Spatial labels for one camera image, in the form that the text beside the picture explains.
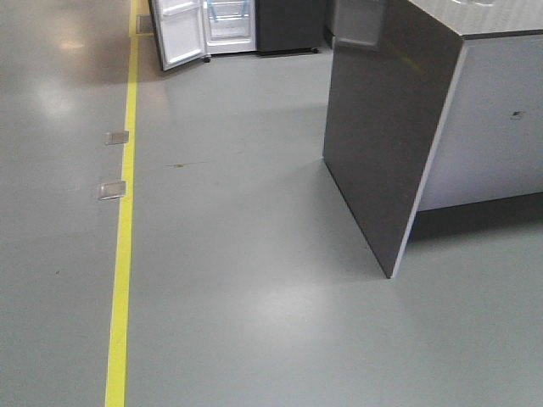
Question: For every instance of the fridge door white inside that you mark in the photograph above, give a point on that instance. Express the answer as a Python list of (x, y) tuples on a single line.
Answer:
[(179, 31)]

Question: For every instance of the open grey fridge body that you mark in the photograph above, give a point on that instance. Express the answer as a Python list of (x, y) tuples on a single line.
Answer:
[(264, 27)]

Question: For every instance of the lower metal floor plate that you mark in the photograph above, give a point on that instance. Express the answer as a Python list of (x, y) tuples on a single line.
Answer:
[(112, 190)]

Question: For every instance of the metal floor plate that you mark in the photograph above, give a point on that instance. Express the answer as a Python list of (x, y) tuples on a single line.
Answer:
[(116, 137), (112, 190)]

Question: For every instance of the upper metal floor plate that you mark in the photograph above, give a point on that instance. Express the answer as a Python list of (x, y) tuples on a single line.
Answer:
[(116, 137)]

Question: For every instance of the grey kitchen counter unit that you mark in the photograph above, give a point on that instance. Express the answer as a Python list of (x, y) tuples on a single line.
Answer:
[(445, 111)]

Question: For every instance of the grey neighbouring appliance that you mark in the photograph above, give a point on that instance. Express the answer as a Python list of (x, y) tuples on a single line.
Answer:
[(355, 23)]

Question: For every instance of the yellow floor tape line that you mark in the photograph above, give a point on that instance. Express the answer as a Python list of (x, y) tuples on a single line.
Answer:
[(116, 379)]

